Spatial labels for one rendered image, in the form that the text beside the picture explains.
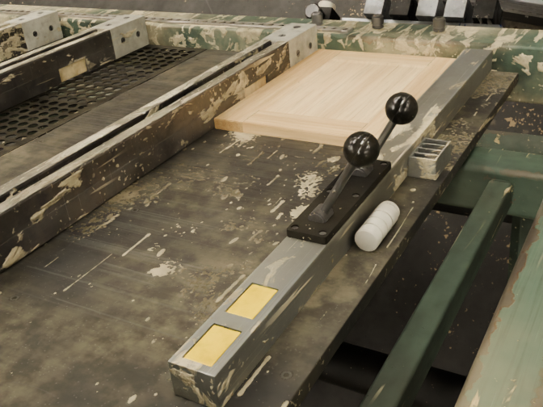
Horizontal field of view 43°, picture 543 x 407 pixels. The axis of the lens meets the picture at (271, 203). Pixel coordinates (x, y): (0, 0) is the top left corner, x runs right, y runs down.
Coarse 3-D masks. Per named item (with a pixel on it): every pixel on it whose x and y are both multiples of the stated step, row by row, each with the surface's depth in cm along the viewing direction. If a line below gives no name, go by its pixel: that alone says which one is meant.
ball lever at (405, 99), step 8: (392, 96) 80; (400, 96) 79; (408, 96) 79; (392, 104) 79; (400, 104) 78; (408, 104) 78; (416, 104) 79; (392, 112) 79; (400, 112) 79; (408, 112) 79; (416, 112) 79; (392, 120) 80; (400, 120) 79; (408, 120) 79; (384, 128) 82; (392, 128) 82; (384, 136) 83; (360, 168) 86; (368, 168) 86; (360, 176) 86
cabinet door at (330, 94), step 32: (320, 64) 137; (352, 64) 136; (384, 64) 134; (416, 64) 132; (448, 64) 130; (256, 96) 124; (288, 96) 123; (320, 96) 122; (352, 96) 120; (384, 96) 119; (416, 96) 117; (224, 128) 116; (256, 128) 113; (288, 128) 110; (320, 128) 108; (352, 128) 107
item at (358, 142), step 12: (360, 132) 70; (348, 144) 70; (360, 144) 70; (372, 144) 70; (348, 156) 70; (360, 156) 70; (372, 156) 70; (348, 168) 73; (336, 192) 75; (324, 204) 77; (312, 216) 77; (324, 216) 77
